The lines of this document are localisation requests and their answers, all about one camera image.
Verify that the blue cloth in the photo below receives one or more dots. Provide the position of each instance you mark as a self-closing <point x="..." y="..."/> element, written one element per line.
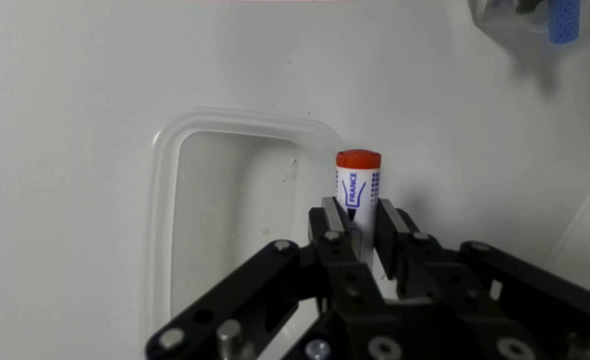
<point x="565" y="21"/>

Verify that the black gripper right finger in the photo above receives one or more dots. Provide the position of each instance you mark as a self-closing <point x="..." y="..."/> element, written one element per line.
<point x="480" y="300"/>

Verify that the blue and grey object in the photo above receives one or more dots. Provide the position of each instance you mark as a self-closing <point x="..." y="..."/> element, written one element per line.
<point x="506" y="21"/>

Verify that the clear plastic bowl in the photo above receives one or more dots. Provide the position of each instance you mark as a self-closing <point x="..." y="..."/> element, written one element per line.
<point x="241" y="220"/>

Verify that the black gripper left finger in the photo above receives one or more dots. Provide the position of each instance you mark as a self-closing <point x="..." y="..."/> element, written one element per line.
<point x="286" y="293"/>

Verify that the white marker with red cap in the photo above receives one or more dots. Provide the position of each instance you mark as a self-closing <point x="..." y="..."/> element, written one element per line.
<point x="359" y="193"/>

